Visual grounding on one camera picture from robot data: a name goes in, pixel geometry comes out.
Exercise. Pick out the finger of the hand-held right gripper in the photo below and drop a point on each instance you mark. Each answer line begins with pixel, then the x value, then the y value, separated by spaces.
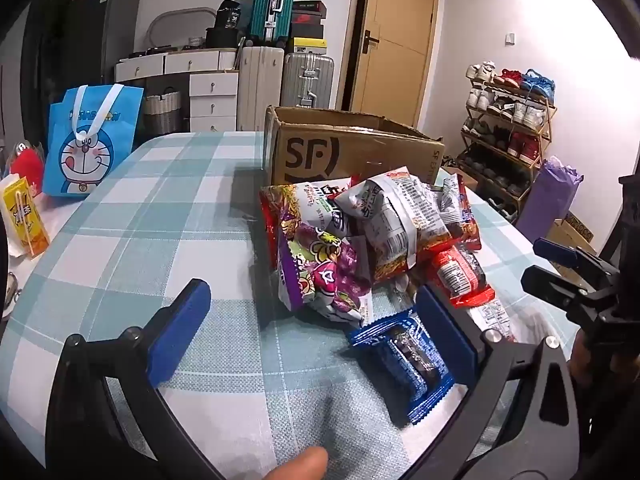
pixel 555 285
pixel 552 250

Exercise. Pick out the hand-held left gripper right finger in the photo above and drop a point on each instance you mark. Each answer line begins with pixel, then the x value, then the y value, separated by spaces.
pixel 445 340

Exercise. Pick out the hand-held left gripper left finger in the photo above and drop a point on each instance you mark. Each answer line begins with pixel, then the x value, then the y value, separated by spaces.
pixel 182 325

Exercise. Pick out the blue cookie packet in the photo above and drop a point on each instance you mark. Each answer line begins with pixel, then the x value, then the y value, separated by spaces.
pixel 400 360

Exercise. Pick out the red dark snack packet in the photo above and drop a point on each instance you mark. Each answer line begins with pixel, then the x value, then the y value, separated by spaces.
pixel 457 272

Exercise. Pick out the red grey snack packet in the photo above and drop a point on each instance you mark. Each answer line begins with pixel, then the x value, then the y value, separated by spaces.
pixel 460 210

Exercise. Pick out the white snack packet orange base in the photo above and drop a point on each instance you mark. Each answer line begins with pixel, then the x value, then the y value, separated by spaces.
pixel 395 220

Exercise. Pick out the purple cartoon snack packet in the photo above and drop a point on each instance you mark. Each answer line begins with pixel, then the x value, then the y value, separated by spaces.
pixel 320 270

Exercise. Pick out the brown cardboard box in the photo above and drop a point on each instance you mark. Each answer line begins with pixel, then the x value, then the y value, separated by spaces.
pixel 350 152

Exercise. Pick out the person's right hand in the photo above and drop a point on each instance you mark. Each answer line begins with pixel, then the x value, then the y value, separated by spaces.
pixel 580 357

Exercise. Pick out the person's left hand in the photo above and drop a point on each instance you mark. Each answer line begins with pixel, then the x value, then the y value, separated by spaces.
pixel 300 466

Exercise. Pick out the printed cardboard floor box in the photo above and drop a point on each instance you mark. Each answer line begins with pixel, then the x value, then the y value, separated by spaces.
pixel 575 235

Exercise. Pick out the purple paper bag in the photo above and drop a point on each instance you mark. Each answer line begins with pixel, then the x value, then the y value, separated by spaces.
pixel 547 200

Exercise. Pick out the small white snack packet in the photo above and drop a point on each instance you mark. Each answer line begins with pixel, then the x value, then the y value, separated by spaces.
pixel 492 317

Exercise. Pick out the wooden shoe rack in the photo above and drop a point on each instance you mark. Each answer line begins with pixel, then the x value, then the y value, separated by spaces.
pixel 545 132

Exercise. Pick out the rows of sneakers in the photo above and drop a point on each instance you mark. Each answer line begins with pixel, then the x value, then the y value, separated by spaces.
pixel 515 110

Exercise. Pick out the blue cartoon tote bag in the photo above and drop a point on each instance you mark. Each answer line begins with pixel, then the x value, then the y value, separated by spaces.
pixel 90 160

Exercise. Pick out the yellow drink carton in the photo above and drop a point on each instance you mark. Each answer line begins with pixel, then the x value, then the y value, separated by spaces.
pixel 22 220

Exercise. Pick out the woven laundry basket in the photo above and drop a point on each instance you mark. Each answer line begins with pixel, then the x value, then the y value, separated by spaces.
pixel 162 112

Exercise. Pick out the red plush toy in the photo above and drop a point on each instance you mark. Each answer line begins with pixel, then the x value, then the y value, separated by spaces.
pixel 27 167

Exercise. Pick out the white drawer dresser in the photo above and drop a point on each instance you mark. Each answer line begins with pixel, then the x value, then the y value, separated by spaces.
pixel 210 85

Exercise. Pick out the wooden door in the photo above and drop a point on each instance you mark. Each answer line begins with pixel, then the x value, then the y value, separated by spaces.
pixel 395 60

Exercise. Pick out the white suitcase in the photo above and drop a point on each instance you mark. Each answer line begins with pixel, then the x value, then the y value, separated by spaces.
pixel 261 90

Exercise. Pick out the silver suitcase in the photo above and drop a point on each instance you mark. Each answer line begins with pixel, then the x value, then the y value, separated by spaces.
pixel 306 80

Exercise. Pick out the black storage box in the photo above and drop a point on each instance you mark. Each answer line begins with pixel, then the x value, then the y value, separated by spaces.
pixel 222 38

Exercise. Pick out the dark grey refrigerator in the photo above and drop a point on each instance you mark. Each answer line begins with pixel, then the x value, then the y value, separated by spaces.
pixel 75 50

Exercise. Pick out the yellow black shoe box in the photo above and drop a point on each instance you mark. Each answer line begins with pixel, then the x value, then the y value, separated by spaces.
pixel 309 45

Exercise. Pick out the black numbered bag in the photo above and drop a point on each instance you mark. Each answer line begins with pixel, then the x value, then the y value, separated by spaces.
pixel 229 14

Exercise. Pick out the black shoe box red logo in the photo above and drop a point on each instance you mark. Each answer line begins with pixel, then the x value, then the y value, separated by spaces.
pixel 307 18

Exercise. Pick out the teal suitcase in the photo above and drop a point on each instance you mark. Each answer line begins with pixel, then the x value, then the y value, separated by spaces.
pixel 270 5

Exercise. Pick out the grey arched frame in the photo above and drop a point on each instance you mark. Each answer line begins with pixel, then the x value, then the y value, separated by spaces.
pixel 157 22

